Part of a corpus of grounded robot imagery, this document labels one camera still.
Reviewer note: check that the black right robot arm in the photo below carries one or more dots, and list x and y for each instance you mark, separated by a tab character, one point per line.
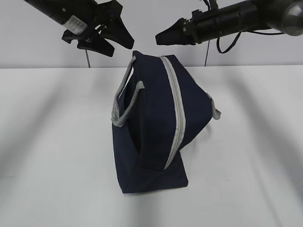
286	16

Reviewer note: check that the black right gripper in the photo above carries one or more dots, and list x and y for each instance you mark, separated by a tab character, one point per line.
200	28

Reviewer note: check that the navy blue lunch bag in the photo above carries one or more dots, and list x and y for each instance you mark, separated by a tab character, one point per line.
158	109

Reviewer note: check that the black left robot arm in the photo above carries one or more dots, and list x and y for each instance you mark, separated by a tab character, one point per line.
57	10

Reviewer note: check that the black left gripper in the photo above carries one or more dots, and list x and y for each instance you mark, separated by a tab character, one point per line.
90	20

